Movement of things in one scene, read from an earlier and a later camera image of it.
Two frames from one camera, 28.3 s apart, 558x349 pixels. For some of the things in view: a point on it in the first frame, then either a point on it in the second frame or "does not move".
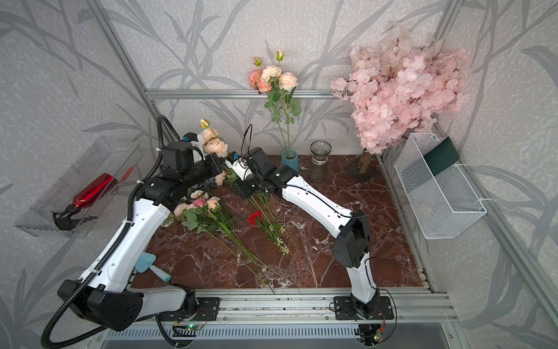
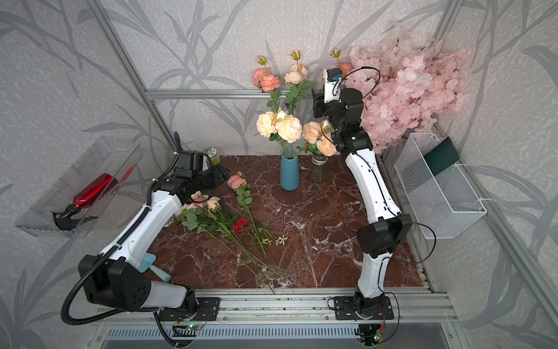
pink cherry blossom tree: [397, 89] does not move
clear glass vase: [318, 170] does not move
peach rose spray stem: [282, 102] to [296, 78]
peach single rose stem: [213, 145] to [326, 145]
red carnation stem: [257, 217] to [240, 226]
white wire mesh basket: [445, 205] does not move
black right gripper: [243, 193] to [318, 103]
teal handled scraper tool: [144, 262] does not move
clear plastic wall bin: [78, 197] does not move
